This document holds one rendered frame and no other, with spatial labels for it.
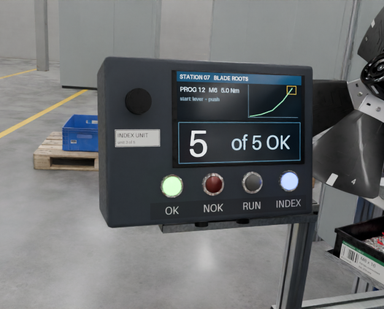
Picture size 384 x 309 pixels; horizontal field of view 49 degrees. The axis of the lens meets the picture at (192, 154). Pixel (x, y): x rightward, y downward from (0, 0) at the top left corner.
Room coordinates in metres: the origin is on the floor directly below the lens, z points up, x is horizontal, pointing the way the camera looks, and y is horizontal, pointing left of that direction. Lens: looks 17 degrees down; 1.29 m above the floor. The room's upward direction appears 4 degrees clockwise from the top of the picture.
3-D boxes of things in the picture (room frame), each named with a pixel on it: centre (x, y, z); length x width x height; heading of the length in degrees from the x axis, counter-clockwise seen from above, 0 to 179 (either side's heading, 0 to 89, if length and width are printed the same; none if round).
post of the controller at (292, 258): (0.59, -0.17, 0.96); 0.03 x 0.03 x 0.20; 18
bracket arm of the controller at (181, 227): (0.55, -0.08, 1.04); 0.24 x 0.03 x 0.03; 108
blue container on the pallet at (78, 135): (3.93, 1.01, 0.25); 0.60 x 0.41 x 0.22; 7
